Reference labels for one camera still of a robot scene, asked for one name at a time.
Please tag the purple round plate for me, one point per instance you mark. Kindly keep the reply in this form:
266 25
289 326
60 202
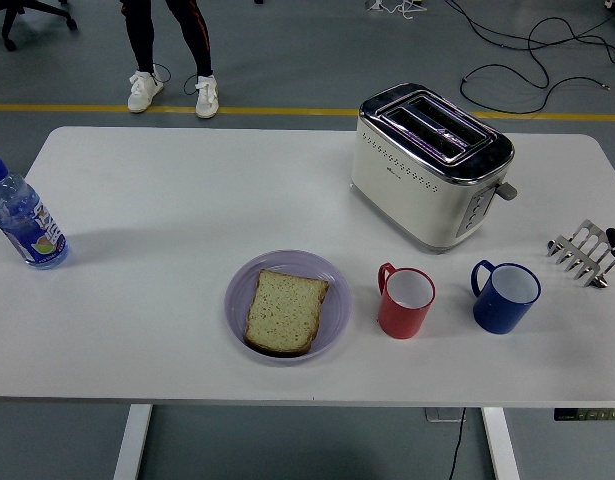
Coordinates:
338 300

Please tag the red cup white inside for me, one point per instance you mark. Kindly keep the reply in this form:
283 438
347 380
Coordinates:
402 321

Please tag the blue cup white inside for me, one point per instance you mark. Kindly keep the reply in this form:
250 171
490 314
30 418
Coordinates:
502 316

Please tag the person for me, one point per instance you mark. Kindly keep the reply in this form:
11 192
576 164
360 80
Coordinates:
197 40

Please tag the cream and chrome toaster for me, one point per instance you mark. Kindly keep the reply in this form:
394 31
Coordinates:
402 195

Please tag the white table leg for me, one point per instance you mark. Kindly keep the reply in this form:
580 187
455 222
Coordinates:
501 445
132 445

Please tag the black table control panel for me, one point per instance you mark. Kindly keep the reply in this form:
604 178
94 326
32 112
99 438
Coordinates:
587 414

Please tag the grey box under table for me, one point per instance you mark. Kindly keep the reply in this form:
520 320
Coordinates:
439 415

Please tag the slice of toast bread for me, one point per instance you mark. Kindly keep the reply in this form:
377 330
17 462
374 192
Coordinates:
286 312

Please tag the clear bottle blue cap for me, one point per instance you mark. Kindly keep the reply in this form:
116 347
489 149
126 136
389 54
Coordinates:
27 225

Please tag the black office chair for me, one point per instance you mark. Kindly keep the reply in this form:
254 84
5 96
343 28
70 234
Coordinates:
17 10

